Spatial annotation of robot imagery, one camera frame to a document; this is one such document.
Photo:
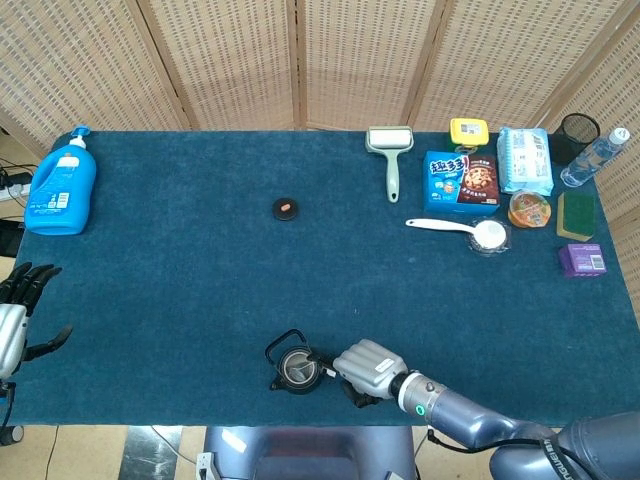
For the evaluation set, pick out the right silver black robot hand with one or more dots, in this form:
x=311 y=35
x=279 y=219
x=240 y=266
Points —
x=370 y=367

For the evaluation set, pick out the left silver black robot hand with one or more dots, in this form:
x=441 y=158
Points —
x=10 y=335

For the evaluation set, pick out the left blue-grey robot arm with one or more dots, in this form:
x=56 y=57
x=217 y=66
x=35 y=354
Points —
x=4 y=405

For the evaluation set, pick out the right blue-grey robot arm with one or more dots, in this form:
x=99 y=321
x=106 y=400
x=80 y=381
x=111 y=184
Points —
x=500 y=430

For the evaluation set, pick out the small black round lid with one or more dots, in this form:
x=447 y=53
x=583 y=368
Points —
x=286 y=210

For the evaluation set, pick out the black caster wheel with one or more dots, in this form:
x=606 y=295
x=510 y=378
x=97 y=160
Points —
x=12 y=435

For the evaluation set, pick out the blue-grey robot torso base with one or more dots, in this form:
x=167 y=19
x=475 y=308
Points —
x=310 y=450

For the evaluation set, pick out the white power strip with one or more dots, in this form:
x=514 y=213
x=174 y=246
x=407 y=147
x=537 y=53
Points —
x=15 y=190

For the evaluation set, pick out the blue detergent pump bottle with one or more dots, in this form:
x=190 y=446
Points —
x=57 y=195

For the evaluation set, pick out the blue plush tablecloth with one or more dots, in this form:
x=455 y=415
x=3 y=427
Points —
x=175 y=275

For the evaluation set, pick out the pale green lint roller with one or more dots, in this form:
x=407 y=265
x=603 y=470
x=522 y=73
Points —
x=392 y=170

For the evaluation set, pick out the blue cookie box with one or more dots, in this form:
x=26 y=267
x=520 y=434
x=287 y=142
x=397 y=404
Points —
x=450 y=185

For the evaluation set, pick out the orange jelly cup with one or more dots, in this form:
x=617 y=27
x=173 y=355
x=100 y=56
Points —
x=529 y=210

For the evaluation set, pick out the small purple box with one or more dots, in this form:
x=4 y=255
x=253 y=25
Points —
x=582 y=260

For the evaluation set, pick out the yellow lidded green container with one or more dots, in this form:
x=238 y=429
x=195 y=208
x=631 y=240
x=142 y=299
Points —
x=469 y=130

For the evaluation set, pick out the light blue wet wipes pack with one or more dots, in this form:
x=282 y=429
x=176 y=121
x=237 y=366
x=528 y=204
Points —
x=525 y=160

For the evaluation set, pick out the green yellow sponge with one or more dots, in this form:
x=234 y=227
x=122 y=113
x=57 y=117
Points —
x=577 y=212

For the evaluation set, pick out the black mesh pen cup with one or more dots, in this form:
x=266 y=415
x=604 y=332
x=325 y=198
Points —
x=565 y=145

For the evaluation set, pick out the clear plastic water bottle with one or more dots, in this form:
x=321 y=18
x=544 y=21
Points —
x=590 y=160

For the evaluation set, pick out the woven wooden folding screen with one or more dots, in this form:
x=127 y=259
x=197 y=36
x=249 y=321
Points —
x=225 y=60

